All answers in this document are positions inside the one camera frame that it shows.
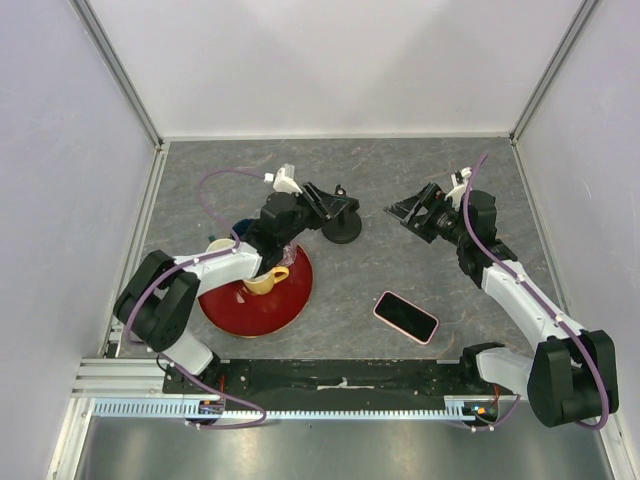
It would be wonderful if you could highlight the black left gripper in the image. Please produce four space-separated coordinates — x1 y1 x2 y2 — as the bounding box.
279 181 348 247

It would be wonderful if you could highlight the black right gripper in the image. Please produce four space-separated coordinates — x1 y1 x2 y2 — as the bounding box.
385 181 470 247

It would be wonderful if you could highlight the black phone stand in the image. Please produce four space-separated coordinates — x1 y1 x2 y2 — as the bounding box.
322 184 362 244

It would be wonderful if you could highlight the phone with pink case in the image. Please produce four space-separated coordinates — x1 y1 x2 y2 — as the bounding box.
373 291 439 345

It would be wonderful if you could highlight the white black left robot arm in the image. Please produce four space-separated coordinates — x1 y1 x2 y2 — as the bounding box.
113 182 360 393

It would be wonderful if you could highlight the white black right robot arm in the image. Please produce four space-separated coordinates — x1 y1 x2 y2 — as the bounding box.
384 183 619 429

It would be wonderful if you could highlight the clear drinking glass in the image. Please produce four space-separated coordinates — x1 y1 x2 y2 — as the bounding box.
278 243 297 267

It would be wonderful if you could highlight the dark blue mug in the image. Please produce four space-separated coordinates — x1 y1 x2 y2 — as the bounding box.
230 218 256 241

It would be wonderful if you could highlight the yellow mug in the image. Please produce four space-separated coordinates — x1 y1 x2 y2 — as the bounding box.
243 266 289 296

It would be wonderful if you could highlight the cream and green mug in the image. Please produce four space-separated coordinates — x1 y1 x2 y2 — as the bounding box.
206 238 236 254

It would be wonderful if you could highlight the red round tray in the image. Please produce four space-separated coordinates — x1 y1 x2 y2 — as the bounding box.
198 245 313 338

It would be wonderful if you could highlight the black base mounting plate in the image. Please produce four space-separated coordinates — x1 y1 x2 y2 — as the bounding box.
162 357 521 396

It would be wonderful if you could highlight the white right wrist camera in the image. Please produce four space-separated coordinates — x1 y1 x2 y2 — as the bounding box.
446 167 472 210

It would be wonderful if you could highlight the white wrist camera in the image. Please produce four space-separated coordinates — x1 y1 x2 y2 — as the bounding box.
446 167 472 210
263 163 302 195

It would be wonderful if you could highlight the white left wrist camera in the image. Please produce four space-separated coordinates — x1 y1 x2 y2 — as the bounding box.
263 163 302 195

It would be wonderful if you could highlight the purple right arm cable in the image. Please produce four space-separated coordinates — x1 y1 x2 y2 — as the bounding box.
461 152 612 434

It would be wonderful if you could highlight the aluminium frame post right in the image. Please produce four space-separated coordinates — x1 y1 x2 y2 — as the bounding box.
509 0 600 146

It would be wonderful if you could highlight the aluminium frame post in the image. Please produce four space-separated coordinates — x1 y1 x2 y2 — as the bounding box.
69 0 166 151
509 0 600 146

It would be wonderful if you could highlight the light blue cable duct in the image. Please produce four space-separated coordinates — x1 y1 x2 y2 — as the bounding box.
93 397 479 421

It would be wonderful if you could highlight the aluminium frame rail front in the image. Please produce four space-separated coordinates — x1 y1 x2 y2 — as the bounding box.
69 357 615 400

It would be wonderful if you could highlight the aluminium frame post left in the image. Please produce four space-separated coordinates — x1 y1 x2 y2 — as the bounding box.
69 0 166 151

